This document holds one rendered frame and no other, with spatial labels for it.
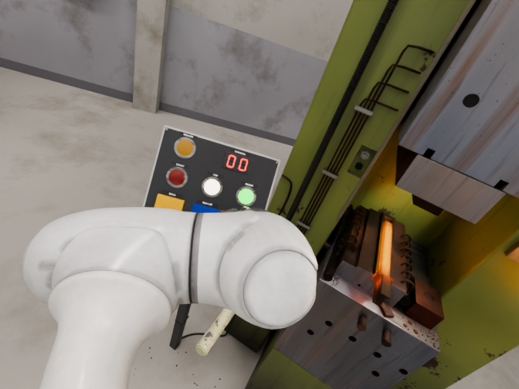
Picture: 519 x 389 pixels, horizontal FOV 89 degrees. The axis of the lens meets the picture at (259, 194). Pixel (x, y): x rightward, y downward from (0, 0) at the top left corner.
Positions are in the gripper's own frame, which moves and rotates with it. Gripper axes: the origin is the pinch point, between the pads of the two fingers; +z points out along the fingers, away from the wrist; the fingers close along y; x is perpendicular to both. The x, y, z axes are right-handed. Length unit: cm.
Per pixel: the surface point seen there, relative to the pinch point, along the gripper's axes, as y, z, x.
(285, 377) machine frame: 39, 40, -68
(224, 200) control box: -5.7, 13.3, 0.5
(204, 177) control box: -12.8, 13.3, 5.4
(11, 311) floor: -90, 75, -87
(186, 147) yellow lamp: -19.6, 12.9, 12.0
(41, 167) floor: -154, 175, -30
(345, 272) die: 37.9, 16.1, -11.8
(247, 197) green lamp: 0.5, 12.9, 3.2
